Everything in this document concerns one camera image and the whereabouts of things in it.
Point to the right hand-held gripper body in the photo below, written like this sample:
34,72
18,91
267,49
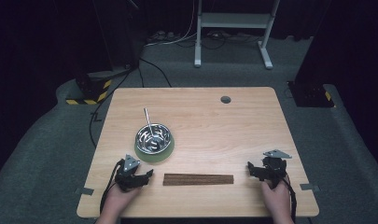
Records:
274,169

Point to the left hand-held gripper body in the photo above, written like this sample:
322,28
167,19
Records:
127,174

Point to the shiny steel bowl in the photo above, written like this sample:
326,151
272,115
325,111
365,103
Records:
153,139

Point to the row of brown chopsticks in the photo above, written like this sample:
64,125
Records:
198,179

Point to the person's left hand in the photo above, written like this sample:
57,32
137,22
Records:
119,199

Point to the person's right hand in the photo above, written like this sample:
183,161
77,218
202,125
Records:
275,199

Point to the round green coaster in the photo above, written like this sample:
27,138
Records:
155,157

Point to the grey tape piece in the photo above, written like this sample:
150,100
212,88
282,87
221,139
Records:
309,187
84,191

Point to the grey table grommet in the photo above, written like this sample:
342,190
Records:
225,99

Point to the black perforated stand base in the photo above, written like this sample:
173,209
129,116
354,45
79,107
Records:
311,95

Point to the black yellow striped stand base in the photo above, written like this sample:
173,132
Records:
89,95

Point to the white metal stand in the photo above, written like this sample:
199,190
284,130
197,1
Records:
235,20

